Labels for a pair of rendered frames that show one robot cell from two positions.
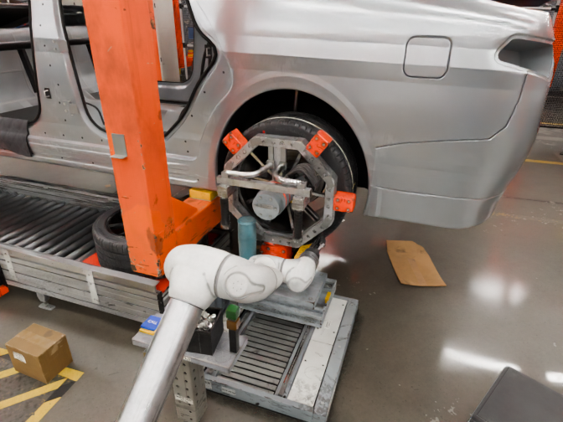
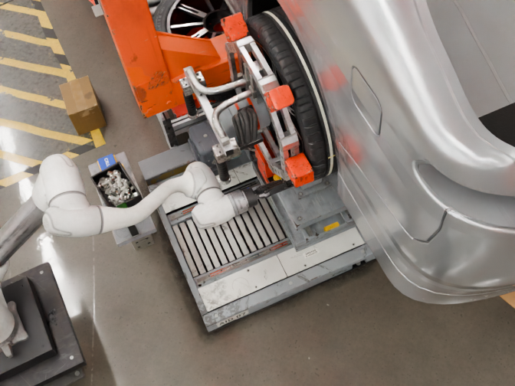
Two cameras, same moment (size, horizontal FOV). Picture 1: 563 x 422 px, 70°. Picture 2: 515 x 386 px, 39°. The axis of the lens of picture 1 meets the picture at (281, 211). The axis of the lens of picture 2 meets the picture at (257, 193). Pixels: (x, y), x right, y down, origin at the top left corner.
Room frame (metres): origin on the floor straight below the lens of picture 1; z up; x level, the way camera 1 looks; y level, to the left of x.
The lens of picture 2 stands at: (0.74, -1.34, 3.01)
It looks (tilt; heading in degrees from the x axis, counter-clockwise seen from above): 59 degrees down; 56
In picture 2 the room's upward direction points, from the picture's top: 10 degrees counter-clockwise
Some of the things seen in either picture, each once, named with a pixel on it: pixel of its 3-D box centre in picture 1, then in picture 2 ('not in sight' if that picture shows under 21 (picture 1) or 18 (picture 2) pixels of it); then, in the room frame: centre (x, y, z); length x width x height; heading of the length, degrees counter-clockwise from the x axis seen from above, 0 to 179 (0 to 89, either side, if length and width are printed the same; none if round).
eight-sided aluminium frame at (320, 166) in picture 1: (279, 192); (262, 108); (1.75, 0.01, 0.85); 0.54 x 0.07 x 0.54; 71
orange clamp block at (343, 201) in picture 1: (344, 202); (299, 170); (1.65, -0.29, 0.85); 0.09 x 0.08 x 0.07; 71
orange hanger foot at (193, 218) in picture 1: (189, 205); (220, 47); (1.92, 0.49, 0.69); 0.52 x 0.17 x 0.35; 161
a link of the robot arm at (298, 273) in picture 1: (297, 275); (211, 210); (1.38, -0.07, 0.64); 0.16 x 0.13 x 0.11; 161
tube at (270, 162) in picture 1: (248, 162); (216, 70); (1.67, 0.15, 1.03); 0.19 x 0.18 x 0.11; 161
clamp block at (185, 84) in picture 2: (226, 187); (192, 83); (1.61, 0.24, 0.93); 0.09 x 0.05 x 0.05; 161
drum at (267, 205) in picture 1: (273, 198); (244, 115); (1.68, 0.04, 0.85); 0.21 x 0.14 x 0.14; 161
